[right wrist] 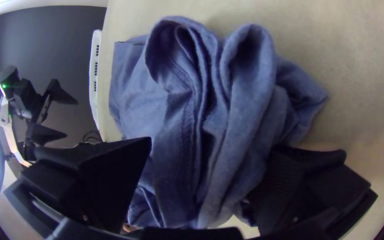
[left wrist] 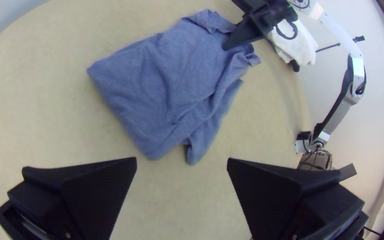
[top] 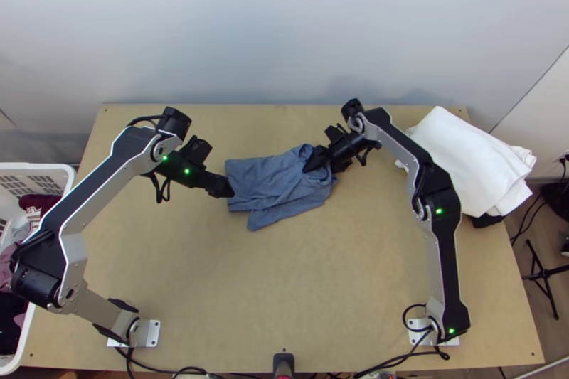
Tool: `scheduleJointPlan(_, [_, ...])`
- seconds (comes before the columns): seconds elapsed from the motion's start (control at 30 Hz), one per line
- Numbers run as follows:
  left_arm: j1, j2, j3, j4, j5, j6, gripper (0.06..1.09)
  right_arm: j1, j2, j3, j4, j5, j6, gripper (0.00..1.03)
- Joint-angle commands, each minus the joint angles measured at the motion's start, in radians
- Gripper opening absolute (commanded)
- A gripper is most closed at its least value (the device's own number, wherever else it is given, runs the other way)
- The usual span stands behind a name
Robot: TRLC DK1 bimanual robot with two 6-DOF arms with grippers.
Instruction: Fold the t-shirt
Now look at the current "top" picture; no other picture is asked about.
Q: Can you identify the white laundry basket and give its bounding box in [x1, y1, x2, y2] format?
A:
[0, 164, 78, 374]

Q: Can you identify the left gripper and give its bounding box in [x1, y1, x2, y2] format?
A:
[201, 169, 237, 198]

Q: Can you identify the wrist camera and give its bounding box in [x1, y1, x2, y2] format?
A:
[183, 135, 213, 168]
[323, 124, 351, 145]

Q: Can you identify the black tripod stand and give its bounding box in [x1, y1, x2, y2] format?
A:
[522, 238, 569, 321]

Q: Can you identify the blue t-shirt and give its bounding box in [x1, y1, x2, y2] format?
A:
[223, 142, 339, 233]

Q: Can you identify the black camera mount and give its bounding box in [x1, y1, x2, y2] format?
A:
[272, 352, 296, 379]

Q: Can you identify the pile of folded clothes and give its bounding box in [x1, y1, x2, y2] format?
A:
[405, 105, 534, 230]

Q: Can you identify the heap of clothes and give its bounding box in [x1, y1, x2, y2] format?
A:
[0, 194, 61, 356]

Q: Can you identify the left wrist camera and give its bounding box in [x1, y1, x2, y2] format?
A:
[183, 135, 213, 168]

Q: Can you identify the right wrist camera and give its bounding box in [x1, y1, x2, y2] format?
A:
[323, 124, 351, 145]

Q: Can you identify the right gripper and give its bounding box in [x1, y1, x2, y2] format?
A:
[303, 137, 363, 174]

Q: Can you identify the black cable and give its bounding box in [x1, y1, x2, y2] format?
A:
[115, 345, 210, 379]
[149, 172, 173, 205]
[355, 303, 451, 379]
[510, 192, 551, 247]

